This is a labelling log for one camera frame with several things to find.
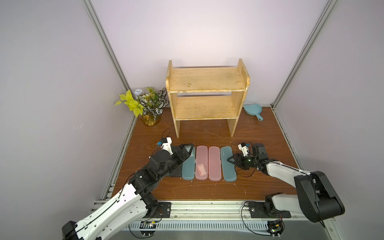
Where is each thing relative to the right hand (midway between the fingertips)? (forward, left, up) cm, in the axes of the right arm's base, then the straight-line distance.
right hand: (231, 158), depth 86 cm
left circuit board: (-33, +43, -6) cm, 55 cm away
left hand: (-5, +22, +20) cm, 30 cm away
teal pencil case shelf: (-5, +2, -2) cm, 6 cm away
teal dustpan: (+45, -25, -5) cm, 52 cm away
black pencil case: (-8, +31, -3) cm, 33 cm away
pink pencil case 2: (-2, +9, -4) cm, 11 cm away
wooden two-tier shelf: (+54, +20, +5) cm, 57 cm away
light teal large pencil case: (-4, +25, -3) cm, 26 cm away
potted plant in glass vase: (+25, +51, +21) cm, 60 cm away
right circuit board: (-32, -19, -6) cm, 37 cm away
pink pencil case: (-2, +17, -2) cm, 18 cm away
